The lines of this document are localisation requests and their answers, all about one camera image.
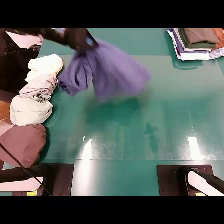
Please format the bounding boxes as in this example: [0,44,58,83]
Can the purple T-shirt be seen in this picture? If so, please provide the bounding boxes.
[57,39,153,103]

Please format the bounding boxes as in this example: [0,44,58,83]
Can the cream garment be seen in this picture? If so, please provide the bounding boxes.
[9,94,55,127]

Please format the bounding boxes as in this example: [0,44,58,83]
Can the maroon garment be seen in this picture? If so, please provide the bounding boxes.
[0,123,48,170]

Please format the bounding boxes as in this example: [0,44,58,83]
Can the white folded garment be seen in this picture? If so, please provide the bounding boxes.
[166,28,224,62]

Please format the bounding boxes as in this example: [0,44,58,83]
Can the dark green folded garment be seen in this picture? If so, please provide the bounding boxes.
[177,28,222,50]

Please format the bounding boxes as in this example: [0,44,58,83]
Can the black garment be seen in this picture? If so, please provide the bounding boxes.
[0,29,42,95]

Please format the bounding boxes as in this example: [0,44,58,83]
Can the grey-brown folded garment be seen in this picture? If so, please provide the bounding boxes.
[183,28,220,45]

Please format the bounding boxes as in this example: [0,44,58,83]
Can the orange folded garment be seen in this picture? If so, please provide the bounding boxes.
[212,28,224,48]

